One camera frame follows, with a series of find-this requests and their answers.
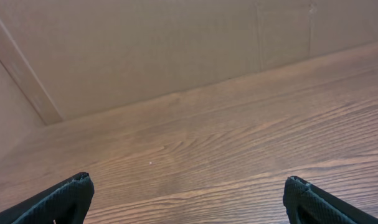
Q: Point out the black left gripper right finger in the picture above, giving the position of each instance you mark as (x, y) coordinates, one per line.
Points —
(306, 203)

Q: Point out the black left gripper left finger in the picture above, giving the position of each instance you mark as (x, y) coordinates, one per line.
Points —
(65, 202)

